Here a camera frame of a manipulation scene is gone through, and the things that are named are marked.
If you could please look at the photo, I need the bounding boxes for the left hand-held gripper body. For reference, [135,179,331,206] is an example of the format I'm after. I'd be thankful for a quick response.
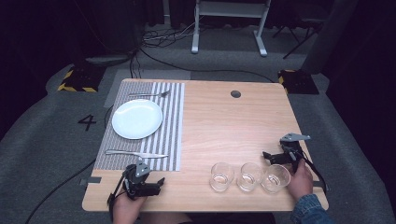
[122,158,157,201]

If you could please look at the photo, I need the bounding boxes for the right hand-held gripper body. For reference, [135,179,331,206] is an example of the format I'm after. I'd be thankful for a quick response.
[277,133,312,174]

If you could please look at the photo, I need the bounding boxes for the person's left hand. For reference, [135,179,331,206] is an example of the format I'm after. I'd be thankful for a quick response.
[111,193,148,224]

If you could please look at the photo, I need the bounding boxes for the person's right hand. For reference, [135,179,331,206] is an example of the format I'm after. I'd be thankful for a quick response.
[285,158,315,203]

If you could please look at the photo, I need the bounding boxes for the clear drinking glass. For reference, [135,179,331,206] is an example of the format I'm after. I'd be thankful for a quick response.
[209,161,235,193]
[261,163,291,194]
[236,161,264,193]

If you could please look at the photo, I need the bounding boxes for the silver table knife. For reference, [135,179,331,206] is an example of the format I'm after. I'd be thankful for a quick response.
[105,149,169,160]

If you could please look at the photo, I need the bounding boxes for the grey striped placemat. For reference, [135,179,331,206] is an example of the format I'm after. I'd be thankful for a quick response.
[93,80,186,173]

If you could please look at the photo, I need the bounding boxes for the white round plate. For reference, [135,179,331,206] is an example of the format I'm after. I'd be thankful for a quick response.
[111,98,163,141]

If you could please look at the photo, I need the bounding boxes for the black yellow striped floor base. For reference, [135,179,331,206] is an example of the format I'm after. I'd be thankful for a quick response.
[277,68,320,96]
[57,64,106,93]

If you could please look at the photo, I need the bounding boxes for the silver fork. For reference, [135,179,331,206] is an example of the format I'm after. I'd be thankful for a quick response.
[128,90,172,98]

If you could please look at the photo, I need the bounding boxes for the dark folding stand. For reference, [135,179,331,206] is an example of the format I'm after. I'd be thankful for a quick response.
[272,17,326,61]

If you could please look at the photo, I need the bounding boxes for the grey flat stand base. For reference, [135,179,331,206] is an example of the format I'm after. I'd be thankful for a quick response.
[84,53,134,65]

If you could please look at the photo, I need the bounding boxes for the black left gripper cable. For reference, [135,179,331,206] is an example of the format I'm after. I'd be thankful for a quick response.
[106,172,129,222]

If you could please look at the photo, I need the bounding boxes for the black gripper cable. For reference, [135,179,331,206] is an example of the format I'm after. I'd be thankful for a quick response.
[106,172,129,222]
[300,151,329,194]

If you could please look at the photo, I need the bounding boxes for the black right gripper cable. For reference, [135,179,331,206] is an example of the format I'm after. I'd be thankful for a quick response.
[300,151,329,194]

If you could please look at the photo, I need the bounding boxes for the long black floor cable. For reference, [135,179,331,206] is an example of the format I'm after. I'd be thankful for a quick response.
[23,105,115,224]

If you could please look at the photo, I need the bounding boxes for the curved black floor cable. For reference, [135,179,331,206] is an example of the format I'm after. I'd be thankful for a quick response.
[136,46,276,84]

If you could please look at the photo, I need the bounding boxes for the tangle of floor cables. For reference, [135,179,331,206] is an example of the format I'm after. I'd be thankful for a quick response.
[141,21,200,49]

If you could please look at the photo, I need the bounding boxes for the white metal stand frame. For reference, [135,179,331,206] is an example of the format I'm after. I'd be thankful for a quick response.
[191,0,273,58]

